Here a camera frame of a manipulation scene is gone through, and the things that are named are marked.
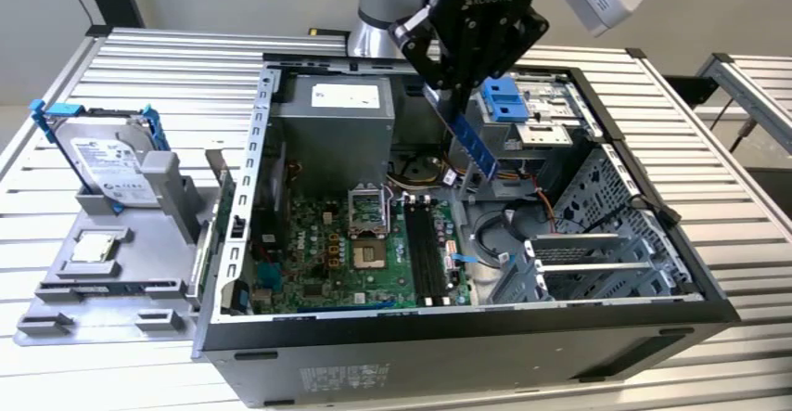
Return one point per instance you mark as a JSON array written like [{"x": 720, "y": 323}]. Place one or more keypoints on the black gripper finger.
[
  {"x": 420, "y": 54},
  {"x": 525, "y": 30}
]

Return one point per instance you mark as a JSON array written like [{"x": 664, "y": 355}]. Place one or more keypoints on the blue RAM stick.
[{"x": 473, "y": 144}]

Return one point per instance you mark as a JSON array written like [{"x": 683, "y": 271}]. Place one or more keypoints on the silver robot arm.
[{"x": 377, "y": 3}]

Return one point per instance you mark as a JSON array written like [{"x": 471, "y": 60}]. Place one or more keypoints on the black RAM slot bank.
[{"x": 427, "y": 253}]

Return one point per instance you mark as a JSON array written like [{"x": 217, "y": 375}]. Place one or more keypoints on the black strip with yellow tip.
[{"x": 328, "y": 33}]

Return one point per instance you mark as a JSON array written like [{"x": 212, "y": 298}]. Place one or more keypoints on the blue drive bay latch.
[{"x": 504, "y": 102}]

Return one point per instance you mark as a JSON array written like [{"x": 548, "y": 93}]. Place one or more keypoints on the silver drive cage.
[{"x": 500, "y": 129}]

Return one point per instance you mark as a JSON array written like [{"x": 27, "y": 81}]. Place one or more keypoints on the grey power supply unit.
[{"x": 333, "y": 142}]

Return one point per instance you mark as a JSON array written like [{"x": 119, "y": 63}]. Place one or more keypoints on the thin metal locking lever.
[{"x": 389, "y": 197}]

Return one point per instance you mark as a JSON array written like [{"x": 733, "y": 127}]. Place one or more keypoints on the aluminium slat side table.
[{"x": 761, "y": 77}]

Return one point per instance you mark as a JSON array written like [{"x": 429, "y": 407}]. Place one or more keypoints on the white power connector socket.
[{"x": 451, "y": 247}]

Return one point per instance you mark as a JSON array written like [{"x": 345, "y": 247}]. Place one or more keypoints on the CPU socket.
[{"x": 371, "y": 254}]

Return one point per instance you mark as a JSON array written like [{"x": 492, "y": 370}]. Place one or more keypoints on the green motherboard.
[{"x": 309, "y": 244}]

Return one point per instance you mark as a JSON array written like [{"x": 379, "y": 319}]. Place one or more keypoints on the metal disk bay cage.
[{"x": 575, "y": 240}]

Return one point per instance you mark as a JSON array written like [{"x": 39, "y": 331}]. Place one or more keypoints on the hard disk in blue carrier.
[{"x": 105, "y": 165}]

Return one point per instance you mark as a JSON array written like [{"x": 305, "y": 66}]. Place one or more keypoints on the blue expansion slot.
[{"x": 347, "y": 310}]

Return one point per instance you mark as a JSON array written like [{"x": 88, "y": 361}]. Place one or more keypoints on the grey parts rack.
[{"x": 148, "y": 244}]

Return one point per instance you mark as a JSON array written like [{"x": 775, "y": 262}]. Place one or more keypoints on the open black PC case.
[{"x": 433, "y": 360}]

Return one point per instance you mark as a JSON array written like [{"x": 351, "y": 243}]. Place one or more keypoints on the silver CPU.
[{"x": 92, "y": 247}]

